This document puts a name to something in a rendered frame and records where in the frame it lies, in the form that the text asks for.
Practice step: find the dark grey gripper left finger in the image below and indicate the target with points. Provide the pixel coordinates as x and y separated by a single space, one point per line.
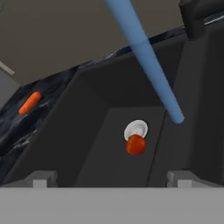
40 178

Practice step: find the white sink drain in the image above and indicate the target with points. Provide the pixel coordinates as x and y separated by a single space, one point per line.
134 127

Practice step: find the red tomato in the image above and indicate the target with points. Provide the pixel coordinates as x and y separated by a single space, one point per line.
135 145

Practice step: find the dark grey sink basin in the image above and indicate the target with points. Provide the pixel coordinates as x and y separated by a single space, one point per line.
96 122

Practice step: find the dark grey sink faucet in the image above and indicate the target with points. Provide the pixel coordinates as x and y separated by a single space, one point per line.
194 17

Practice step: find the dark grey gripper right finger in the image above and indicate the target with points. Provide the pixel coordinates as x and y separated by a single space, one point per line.
183 178

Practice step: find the blue water stream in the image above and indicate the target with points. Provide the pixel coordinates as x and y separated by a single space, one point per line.
145 58

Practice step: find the orange carrot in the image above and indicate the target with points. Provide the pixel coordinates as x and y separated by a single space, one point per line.
30 102

